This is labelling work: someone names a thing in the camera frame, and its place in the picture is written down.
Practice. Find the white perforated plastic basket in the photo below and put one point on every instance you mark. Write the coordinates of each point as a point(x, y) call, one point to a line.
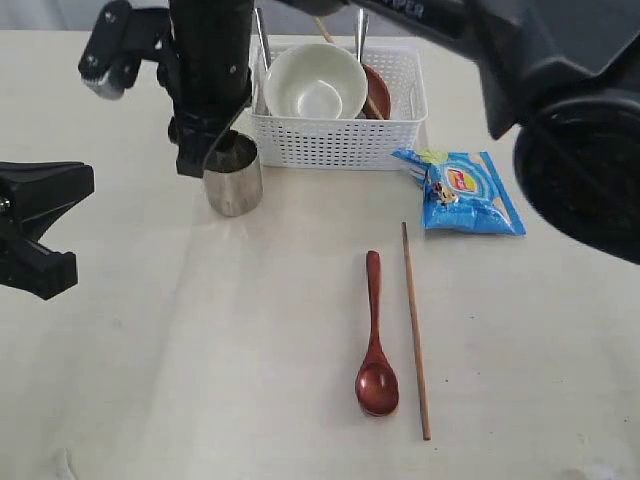
point(357, 144)

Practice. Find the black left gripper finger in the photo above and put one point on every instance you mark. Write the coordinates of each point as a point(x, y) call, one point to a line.
point(40, 193)
point(37, 270)

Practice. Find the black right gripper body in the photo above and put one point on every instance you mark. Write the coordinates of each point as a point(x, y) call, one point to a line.
point(211, 40)

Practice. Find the white ceramic bowl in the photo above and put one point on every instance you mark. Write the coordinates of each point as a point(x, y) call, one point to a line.
point(315, 81)

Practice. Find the brown wooden plate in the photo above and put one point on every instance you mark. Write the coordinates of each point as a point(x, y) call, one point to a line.
point(378, 92)

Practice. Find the silver metal knife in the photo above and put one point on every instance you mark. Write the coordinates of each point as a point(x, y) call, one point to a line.
point(263, 37)

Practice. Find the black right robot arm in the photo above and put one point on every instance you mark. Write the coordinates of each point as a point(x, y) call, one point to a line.
point(566, 73)

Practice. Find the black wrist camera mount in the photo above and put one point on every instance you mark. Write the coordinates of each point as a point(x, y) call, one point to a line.
point(122, 38)

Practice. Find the blue Lay's chips bag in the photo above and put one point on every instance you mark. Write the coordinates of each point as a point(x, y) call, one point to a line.
point(461, 192)

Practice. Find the dark red wooden spoon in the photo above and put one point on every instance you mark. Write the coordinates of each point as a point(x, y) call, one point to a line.
point(376, 385)

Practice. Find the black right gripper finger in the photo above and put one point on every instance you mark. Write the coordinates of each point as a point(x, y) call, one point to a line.
point(194, 141)
point(230, 152)

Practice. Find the silver metal fork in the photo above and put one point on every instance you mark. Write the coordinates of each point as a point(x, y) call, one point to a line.
point(361, 28)

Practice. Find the shiny stainless steel cup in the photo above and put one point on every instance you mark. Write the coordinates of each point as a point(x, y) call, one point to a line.
point(235, 194)

